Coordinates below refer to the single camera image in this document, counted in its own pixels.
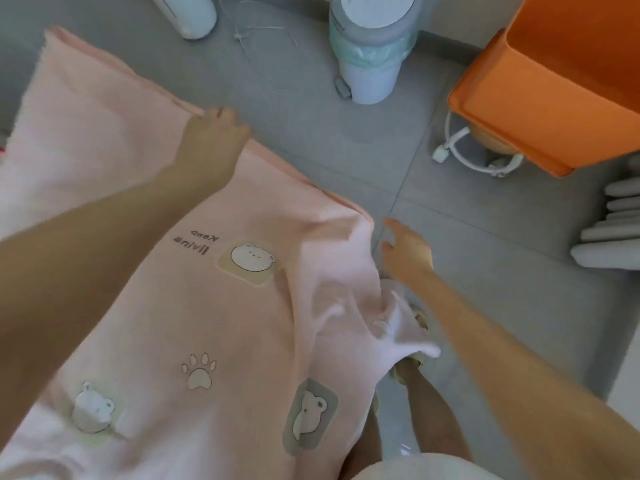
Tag person's leg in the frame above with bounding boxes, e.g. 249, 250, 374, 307
400, 363, 476, 464
338, 405, 386, 480

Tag person's white shorts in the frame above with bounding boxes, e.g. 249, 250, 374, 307
350, 453, 507, 480

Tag person's right hand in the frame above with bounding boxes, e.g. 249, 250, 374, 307
378, 217, 436, 289

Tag person's left hand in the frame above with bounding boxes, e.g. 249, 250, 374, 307
168, 105, 253, 193

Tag thin grey floor cable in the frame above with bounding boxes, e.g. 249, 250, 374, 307
230, 0, 303, 54

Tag person's right forearm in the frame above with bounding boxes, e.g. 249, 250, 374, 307
400, 269, 640, 480

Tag white cylinder appliance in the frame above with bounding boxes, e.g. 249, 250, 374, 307
148, 0, 219, 42

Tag beige strap sandal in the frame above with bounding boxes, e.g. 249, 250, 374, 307
388, 303, 433, 388

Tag person's left leg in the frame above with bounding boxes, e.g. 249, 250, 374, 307
338, 405, 386, 480

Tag person's right leg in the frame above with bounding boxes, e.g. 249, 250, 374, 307
400, 363, 476, 464

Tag pink bear print bedsheet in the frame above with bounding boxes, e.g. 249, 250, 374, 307
0, 27, 442, 480

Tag orange plastic basket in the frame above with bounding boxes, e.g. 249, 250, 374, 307
447, 0, 640, 179

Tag person's left forearm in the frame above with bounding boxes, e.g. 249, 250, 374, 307
0, 165, 226, 451

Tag grey lidded trash can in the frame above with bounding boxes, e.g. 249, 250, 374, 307
327, 0, 424, 107

